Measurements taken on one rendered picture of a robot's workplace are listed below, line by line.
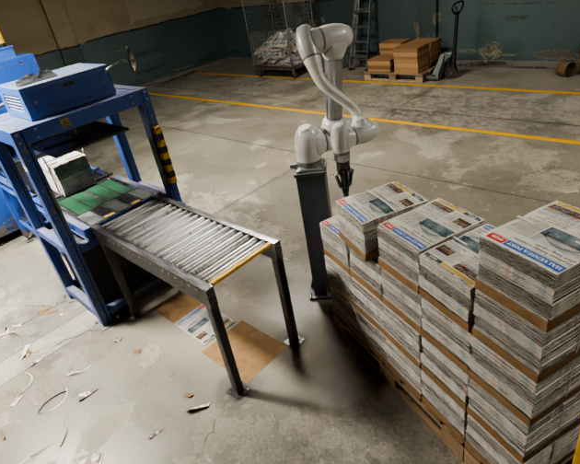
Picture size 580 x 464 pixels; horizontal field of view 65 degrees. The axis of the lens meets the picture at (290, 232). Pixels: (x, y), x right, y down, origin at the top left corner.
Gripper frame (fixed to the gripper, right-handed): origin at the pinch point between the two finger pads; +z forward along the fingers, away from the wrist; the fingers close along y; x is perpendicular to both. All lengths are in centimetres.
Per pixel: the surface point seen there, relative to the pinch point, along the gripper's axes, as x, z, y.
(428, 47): 438, 46, 447
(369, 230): -50, -5, -19
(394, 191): -33.9, -10.1, 9.0
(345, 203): -27.3, -10.3, -16.8
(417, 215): -62, -10, 0
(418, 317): -83, 26, -18
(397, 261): -70, 3, -18
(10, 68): 350, -70, -164
